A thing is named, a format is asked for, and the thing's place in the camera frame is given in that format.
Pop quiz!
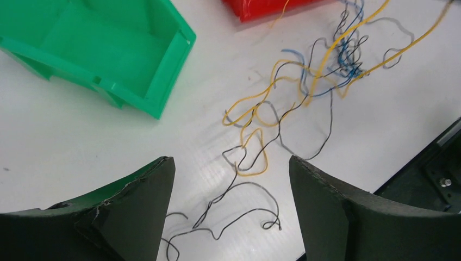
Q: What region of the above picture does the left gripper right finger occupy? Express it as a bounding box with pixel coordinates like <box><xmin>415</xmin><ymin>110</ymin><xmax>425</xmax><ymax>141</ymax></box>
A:
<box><xmin>289</xmin><ymin>156</ymin><xmax>460</xmax><ymax>260</ymax></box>

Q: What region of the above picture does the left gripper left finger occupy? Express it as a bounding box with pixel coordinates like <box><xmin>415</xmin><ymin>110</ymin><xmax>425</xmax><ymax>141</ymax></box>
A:
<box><xmin>1</xmin><ymin>157</ymin><xmax>176</xmax><ymax>260</ymax></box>

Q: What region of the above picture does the wire bundle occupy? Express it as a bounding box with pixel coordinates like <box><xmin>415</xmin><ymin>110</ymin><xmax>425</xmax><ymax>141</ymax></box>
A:
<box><xmin>160</xmin><ymin>0</ymin><xmax>454</xmax><ymax>261</ymax></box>

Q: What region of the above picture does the green plastic bin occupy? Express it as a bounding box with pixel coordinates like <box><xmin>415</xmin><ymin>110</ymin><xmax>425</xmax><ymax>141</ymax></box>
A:
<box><xmin>1</xmin><ymin>0</ymin><xmax>196</xmax><ymax>119</ymax></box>

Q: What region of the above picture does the red double plastic bin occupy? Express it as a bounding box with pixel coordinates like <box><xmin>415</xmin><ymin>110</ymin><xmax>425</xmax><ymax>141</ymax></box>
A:
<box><xmin>221</xmin><ymin>0</ymin><xmax>327</xmax><ymax>22</ymax></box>

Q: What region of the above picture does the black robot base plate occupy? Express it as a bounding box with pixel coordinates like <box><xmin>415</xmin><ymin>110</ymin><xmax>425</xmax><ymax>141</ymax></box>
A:
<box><xmin>374</xmin><ymin>119</ymin><xmax>460</xmax><ymax>214</ymax></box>

